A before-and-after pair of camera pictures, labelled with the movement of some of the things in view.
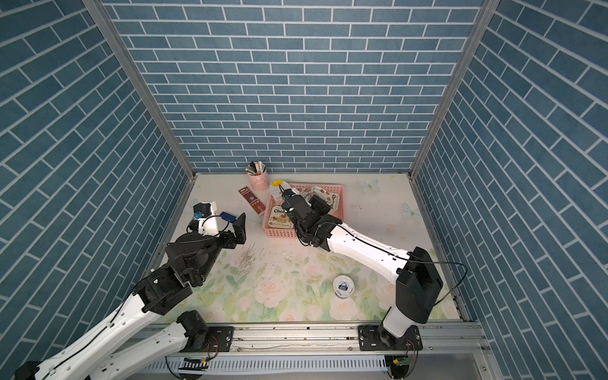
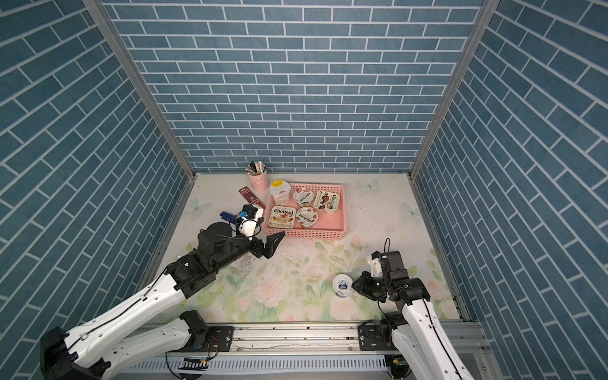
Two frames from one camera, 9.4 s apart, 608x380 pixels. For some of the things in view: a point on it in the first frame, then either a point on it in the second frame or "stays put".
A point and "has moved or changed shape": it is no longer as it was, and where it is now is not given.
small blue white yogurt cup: [343, 286] stays put
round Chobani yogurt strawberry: [332, 199] has moved or changed shape
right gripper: [317, 204] -> [362, 285]
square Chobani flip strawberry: [279, 218] stays put
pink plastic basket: [338, 213] stays put
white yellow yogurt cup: [275, 189] stays put
